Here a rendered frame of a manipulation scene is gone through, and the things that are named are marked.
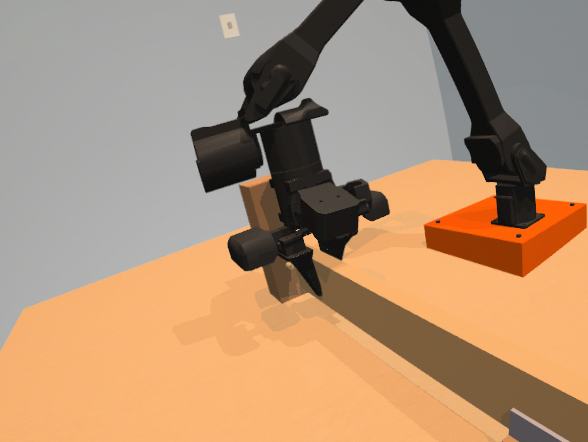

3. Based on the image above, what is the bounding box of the long wooden rail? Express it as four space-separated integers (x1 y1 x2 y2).
295 243 588 442

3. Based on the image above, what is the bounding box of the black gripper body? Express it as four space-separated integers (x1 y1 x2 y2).
227 160 390 271

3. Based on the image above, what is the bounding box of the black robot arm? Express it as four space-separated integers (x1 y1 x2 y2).
191 0 547 241

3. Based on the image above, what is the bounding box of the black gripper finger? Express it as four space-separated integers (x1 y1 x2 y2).
317 230 358 261
277 246 323 297

